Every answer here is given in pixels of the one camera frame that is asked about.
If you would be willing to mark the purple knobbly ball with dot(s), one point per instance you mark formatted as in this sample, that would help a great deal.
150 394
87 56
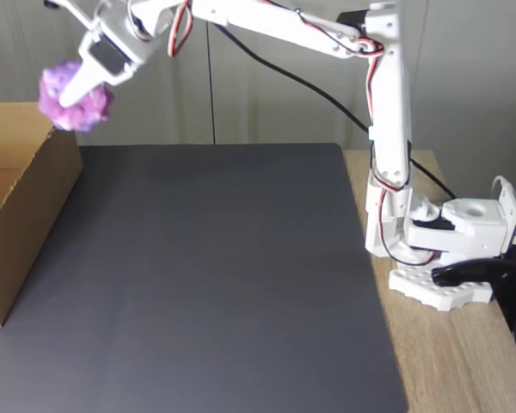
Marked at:
86 116

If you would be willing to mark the brown cardboard box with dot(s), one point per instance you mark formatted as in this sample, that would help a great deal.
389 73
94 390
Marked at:
34 223

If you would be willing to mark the white panelled cabinet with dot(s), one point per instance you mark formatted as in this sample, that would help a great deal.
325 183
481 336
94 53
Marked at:
262 107

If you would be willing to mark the dark grey table mat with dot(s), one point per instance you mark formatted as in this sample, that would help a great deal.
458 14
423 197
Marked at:
198 301

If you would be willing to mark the black table clamp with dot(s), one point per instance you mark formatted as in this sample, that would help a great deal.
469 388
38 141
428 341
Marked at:
507 284

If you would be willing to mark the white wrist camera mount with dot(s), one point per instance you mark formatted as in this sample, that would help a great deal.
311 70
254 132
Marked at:
75 10

